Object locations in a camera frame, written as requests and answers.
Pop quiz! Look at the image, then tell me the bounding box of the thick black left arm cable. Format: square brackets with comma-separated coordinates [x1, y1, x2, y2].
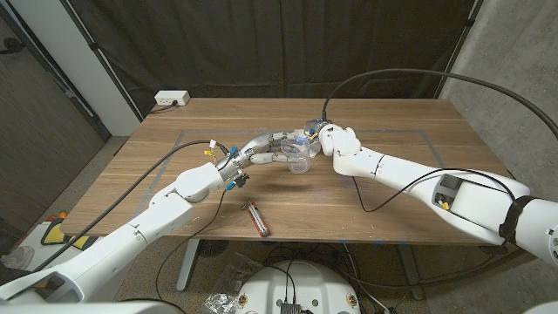
[31, 139, 231, 274]

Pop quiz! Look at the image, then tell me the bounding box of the black power strip cord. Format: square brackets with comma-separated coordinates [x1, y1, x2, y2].
[150, 100, 179, 115]

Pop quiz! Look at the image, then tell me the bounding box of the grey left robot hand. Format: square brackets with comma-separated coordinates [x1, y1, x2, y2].
[216, 130, 306, 182]

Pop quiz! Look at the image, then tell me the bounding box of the grey table leg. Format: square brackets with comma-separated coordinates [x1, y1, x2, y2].
[397, 243, 425, 302]

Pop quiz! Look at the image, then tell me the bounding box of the yellow black floor object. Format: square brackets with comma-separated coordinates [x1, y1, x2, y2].
[41, 216, 91, 249]

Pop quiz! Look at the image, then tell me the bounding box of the clear plastic measuring cup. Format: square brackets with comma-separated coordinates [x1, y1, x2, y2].
[281, 133, 313, 174]

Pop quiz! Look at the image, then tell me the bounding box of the clear plastic bag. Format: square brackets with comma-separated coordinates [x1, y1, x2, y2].
[215, 252, 265, 294]

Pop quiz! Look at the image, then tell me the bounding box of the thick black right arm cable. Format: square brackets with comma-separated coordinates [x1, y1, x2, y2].
[321, 68, 558, 140]

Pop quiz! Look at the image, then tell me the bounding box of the crumpled silver foil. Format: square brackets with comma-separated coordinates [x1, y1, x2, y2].
[204, 292, 239, 314]

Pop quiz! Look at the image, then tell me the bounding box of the white table leg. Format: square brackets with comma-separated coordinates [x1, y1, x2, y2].
[175, 238, 201, 292]

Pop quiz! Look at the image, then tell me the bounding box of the black round floor fan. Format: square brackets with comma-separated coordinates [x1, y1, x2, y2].
[196, 239, 230, 259]

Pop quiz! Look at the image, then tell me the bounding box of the white power strip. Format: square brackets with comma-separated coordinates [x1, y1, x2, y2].
[153, 90, 191, 107]

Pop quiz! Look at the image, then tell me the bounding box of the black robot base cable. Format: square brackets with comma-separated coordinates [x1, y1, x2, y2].
[265, 260, 298, 304]

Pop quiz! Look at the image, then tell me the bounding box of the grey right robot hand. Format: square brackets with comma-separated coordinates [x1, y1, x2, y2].
[300, 118, 335, 145]

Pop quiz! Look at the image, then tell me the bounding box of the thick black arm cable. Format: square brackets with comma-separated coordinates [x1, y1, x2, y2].
[321, 68, 558, 140]
[31, 139, 231, 274]

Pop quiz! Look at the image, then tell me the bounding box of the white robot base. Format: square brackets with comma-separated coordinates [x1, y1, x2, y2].
[235, 260, 362, 314]

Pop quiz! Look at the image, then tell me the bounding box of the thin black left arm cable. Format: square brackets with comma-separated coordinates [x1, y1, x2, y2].
[117, 187, 228, 314]

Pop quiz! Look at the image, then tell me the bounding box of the black backdrop pole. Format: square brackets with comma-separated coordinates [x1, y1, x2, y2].
[59, 0, 145, 123]
[434, 0, 485, 99]

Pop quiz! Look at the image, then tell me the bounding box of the orange grey toy knife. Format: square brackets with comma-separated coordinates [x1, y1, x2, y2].
[240, 200, 271, 238]

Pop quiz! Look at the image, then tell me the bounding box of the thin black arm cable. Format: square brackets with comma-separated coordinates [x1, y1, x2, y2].
[350, 167, 518, 214]
[117, 187, 228, 314]

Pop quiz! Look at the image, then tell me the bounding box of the black backdrop curtain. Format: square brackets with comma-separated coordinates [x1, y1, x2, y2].
[60, 0, 485, 119]

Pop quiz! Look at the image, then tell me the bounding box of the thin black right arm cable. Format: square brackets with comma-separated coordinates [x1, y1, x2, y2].
[350, 167, 518, 214]

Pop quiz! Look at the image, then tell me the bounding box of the white robot chest cover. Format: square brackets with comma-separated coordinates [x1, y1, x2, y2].
[0, 300, 184, 314]

